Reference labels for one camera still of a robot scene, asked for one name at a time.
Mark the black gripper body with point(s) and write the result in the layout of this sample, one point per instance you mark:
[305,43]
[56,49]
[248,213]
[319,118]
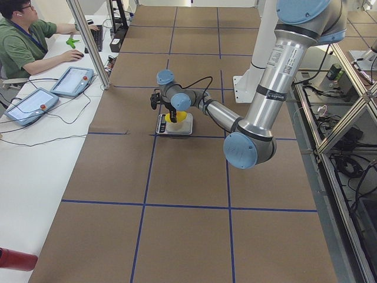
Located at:
[171,112]

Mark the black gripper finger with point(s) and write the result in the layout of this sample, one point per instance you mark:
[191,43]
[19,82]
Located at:
[173,116]

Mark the yellow mango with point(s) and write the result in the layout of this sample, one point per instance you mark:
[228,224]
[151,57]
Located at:
[181,116]

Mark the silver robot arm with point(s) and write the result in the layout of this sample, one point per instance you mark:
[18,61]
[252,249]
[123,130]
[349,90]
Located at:
[300,25]

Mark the silver digital kitchen scale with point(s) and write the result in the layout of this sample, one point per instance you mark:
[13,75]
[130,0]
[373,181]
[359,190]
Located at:
[184,127]

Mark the far blue teach pendant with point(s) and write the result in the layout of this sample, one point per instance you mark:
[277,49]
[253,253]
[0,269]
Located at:
[73,82]

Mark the blue teach pendant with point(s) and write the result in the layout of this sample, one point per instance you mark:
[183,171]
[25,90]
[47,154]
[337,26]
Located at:
[32,107]
[73,82]

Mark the black keyboard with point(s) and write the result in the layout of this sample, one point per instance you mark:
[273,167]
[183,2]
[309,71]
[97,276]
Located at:
[98,37]

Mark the green plastic tool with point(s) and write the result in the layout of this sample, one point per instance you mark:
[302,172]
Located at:
[71,41]

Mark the near blue teach pendant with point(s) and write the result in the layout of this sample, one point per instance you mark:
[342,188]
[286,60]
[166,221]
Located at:
[32,107]

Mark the person in green shirt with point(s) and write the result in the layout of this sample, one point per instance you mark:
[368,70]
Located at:
[23,41]

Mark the red bottle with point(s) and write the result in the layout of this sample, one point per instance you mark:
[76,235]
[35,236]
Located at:
[15,260]

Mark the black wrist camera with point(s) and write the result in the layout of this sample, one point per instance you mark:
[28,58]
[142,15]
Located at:
[155,100]

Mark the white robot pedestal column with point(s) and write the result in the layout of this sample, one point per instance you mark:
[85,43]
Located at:
[245,85]

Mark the aluminium frame post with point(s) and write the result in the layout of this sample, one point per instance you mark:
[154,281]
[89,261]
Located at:
[83,27]

